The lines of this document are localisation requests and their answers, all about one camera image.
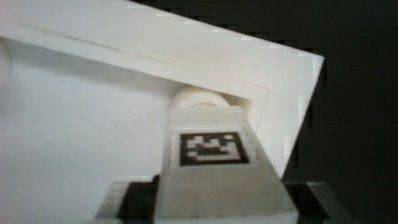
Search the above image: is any white table leg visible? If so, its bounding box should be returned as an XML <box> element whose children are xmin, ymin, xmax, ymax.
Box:
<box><xmin>154</xmin><ymin>87</ymin><xmax>299</xmax><ymax>224</ymax></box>

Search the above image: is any white square table top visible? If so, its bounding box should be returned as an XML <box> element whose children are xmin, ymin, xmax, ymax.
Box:
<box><xmin>0</xmin><ymin>0</ymin><xmax>324</xmax><ymax>224</ymax></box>

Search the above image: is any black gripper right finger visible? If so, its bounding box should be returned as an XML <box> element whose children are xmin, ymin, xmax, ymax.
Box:
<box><xmin>285</xmin><ymin>182</ymin><xmax>330</xmax><ymax>224</ymax></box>

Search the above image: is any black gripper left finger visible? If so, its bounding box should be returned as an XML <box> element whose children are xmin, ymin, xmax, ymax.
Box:
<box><xmin>118</xmin><ymin>176</ymin><xmax>161</xmax><ymax>224</ymax></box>

